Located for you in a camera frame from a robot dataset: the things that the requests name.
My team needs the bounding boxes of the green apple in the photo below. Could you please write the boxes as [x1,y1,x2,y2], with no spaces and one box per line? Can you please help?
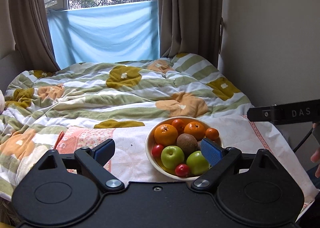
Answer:
[186,150,210,176]
[161,145,184,169]

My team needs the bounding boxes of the small mandarin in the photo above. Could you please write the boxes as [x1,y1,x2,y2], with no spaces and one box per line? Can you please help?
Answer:
[205,128,220,141]
[171,118,186,135]

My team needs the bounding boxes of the medium orange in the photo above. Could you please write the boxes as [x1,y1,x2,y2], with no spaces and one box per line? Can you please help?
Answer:
[184,121,206,141]

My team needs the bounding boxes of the red tomato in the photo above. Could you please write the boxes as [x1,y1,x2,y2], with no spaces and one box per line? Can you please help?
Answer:
[175,163,190,178]
[151,144,165,158]

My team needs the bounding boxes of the large orange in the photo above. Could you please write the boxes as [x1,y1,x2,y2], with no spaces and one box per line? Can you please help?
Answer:
[153,124,178,147]

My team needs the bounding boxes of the person's right hand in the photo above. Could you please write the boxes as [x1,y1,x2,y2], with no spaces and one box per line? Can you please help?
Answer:
[311,123,320,178]

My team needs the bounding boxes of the pink floral white cloth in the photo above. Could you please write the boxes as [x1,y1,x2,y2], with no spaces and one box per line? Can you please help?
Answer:
[54,115,319,208]

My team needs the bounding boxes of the cream oval duck dish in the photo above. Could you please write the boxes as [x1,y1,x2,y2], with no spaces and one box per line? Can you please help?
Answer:
[145,116,222,181]

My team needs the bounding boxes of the green striped floral quilt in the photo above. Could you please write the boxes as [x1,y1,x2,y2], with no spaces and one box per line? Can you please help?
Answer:
[1,53,252,200]

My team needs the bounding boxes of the pink plush pillow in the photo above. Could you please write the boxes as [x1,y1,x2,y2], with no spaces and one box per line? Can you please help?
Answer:
[0,90,5,114]

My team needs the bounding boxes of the grey headboard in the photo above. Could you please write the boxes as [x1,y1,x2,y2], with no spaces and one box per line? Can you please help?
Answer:
[0,50,27,93]

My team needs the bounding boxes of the light blue window cloth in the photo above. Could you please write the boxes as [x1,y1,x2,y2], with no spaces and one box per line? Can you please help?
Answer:
[47,1,160,69]

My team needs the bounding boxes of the brown left curtain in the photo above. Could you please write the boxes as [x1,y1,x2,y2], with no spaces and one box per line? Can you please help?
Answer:
[9,0,60,72]

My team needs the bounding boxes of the brown curtain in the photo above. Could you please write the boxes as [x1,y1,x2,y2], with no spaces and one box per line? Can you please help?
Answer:
[158,0,223,66]
[9,0,60,72]

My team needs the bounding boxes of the brown right curtain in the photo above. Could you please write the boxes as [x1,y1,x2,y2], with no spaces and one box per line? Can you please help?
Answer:
[158,0,223,66]

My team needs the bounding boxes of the black cable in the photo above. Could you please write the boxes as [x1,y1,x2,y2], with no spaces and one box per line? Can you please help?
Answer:
[292,127,315,153]

